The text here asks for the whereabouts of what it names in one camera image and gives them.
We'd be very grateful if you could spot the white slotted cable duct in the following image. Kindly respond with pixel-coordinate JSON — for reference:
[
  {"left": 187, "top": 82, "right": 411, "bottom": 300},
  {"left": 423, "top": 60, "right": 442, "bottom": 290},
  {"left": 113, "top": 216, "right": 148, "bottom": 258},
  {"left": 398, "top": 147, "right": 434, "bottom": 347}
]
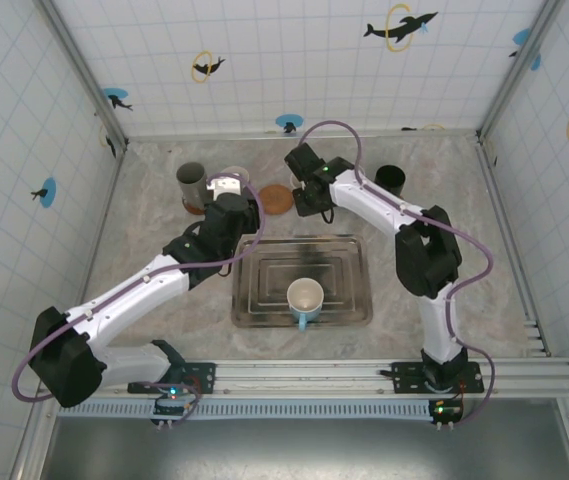
[{"left": 56, "top": 398, "right": 440, "bottom": 420}]

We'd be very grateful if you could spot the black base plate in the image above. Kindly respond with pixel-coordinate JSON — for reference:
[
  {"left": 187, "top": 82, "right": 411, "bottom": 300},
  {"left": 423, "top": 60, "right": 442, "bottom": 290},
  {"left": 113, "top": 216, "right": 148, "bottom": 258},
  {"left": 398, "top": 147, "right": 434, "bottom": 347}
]
[
  {"left": 127, "top": 362, "right": 218, "bottom": 399},
  {"left": 391, "top": 360, "right": 485, "bottom": 396}
]

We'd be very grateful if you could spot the round rattan coaster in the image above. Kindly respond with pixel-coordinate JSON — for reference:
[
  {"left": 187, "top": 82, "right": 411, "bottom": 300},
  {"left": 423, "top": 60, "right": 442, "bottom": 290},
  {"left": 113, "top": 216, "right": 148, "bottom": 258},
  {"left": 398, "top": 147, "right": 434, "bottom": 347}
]
[{"left": 257, "top": 183, "right": 295, "bottom": 216}]

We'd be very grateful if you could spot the black cup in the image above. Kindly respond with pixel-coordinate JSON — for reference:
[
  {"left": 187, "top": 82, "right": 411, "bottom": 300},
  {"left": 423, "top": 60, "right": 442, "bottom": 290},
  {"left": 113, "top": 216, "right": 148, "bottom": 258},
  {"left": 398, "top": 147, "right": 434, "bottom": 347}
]
[{"left": 374, "top": 164, "right": 407, "bottom": 197}]

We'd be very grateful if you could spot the large dolphin and ring sticker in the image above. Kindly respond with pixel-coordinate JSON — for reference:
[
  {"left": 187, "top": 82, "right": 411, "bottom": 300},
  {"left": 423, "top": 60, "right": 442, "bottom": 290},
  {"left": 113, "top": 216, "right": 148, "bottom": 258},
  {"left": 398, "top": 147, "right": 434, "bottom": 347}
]
[{"left": 362, "top": 3, "right": 439, "bottom": 54}]

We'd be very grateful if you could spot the aluminium mounting rail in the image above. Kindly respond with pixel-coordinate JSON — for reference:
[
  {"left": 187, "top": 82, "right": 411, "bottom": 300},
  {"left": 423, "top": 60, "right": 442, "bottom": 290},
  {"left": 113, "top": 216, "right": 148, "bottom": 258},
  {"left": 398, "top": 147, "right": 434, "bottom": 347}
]
[{"left": 38, "top": 355, "right": 569, "bottom": 401}]

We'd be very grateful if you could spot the aluminium frame post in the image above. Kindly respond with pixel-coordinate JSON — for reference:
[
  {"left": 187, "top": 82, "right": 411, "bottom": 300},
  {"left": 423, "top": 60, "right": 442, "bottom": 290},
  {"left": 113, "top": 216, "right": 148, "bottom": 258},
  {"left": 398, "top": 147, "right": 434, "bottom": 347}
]
[
  {"left": 38, "top": 0, "right": 129, "bottom": 154},
  {"left": 477, "top": 0, "right": 563, "bottom": 144}
]

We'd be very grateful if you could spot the grey ceramic mug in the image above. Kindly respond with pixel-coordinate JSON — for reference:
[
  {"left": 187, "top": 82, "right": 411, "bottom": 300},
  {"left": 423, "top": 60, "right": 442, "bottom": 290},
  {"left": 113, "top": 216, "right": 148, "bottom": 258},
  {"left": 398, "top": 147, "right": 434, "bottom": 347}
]
[{"left": 175, "top": 160, "right": 209, "bottom": 207}]

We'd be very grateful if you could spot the metal tray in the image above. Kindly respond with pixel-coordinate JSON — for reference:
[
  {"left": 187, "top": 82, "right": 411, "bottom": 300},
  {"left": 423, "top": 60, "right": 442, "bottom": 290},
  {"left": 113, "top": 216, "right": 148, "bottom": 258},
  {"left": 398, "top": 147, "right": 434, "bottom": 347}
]
[{"left": 231, "top": 233, "right": 374, "bottom": 330}]

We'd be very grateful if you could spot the controller board with LEDs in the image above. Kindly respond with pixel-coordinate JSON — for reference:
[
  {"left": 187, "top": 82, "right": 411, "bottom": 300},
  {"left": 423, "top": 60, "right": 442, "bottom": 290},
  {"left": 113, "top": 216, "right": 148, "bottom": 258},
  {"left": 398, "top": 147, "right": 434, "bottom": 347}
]
[
  {"left": 151, "top": 382, "right": 203, "bottom": 431},
  {"left": 428, "top": 397, "right": 465, "bottom": 431}
]

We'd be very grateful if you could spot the light blue mug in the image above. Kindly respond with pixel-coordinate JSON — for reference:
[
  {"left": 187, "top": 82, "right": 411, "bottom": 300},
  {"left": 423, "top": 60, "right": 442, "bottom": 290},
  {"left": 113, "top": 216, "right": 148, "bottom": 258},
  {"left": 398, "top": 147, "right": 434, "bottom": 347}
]
[{"left": 286, "top": 277, "right": 325, "bottom": 333}]

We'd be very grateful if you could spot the purple cable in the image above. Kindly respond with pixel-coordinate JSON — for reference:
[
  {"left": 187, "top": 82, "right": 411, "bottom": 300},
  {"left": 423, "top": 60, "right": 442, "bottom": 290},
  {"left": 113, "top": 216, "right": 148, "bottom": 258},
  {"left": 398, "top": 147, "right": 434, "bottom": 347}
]
[
  {"left": 297, "top": 119, "right": 496, "bottom": 426},
  {"left": 11, "top": 172, "right": 266, "bottom": 404}
]

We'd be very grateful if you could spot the aluminium frame rail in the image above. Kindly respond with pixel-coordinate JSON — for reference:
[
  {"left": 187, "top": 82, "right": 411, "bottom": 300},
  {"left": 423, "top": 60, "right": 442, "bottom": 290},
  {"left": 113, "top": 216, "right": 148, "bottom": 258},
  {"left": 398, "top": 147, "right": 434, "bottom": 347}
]
[
  {"left": 8, "top": 142, "right": 130, "bottom": 480},
  {"left": 476, "top": 134, "right": 553, "bottom": 359},
  {"left": 123, "top": 128, "right": 483, "bottom": 144}
]

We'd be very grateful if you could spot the dolphin on blue disc sticker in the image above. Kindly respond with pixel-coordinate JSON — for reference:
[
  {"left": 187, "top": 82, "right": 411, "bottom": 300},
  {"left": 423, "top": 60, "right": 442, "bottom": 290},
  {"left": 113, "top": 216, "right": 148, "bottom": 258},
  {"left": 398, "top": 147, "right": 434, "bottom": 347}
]
[
  {"left": 101, "top": 87, "right": 134, "bottom": 112},
  {"left": 30, "top": 177, "right": 59, "bottom": 209},
  {"left": 507, "top": 27, "right": 543, "bottom": 71}
]

